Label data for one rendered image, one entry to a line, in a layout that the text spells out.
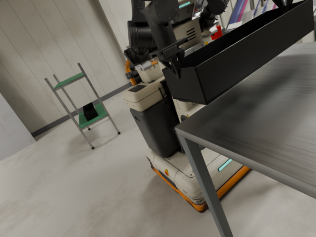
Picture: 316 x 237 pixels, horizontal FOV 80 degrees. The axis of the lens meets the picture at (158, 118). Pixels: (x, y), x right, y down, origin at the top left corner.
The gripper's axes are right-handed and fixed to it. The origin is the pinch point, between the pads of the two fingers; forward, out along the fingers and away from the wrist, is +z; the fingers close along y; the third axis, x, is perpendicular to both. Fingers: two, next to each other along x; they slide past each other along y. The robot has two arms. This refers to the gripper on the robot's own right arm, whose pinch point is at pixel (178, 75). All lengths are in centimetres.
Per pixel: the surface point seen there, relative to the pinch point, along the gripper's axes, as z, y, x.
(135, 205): 94, -31, 75
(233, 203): 95, 18, 22
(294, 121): 15.7, 8.4, -25.9
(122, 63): 23, 133, 452
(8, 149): 76, -186, 440
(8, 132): 45, -166, 441
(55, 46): -73, 11, 466
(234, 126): 15.6, 1.6, -14.8
